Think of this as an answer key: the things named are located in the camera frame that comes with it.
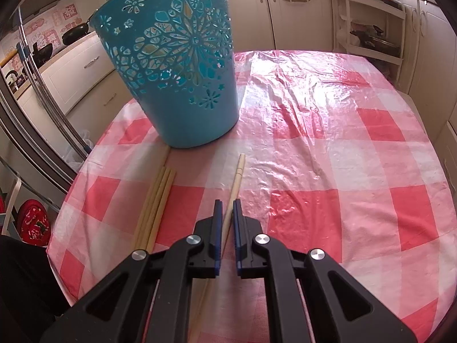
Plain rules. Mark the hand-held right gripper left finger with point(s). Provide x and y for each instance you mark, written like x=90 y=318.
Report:
x=217 y=228

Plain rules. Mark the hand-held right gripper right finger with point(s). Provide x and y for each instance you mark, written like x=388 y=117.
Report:
x=237 y=228

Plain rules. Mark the light wooden chopstick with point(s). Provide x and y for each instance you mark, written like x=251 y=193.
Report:
x=236 y=182

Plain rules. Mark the pile of wooden chopsticks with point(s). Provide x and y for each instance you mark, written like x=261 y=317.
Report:
x=159 y=200

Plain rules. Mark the blue perforated plastic basket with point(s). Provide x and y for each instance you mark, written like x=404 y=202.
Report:
x=178 y=114

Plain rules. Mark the red white checkered tablecloth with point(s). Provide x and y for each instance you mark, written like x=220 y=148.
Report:
x=321 y=150

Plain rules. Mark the red patterned cloth item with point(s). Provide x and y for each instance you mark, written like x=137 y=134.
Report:
x=34 y=225

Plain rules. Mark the dark lidded pan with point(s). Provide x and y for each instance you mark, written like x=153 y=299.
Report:
x=378 y=44

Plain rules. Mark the white tiered trolley rack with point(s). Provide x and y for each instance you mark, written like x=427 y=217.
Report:
x=342 y=18

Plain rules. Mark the black wok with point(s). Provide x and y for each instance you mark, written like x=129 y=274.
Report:
x=73 y=35

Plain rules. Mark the cream drawer cabinet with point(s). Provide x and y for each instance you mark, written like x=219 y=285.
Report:
x=428 y=43

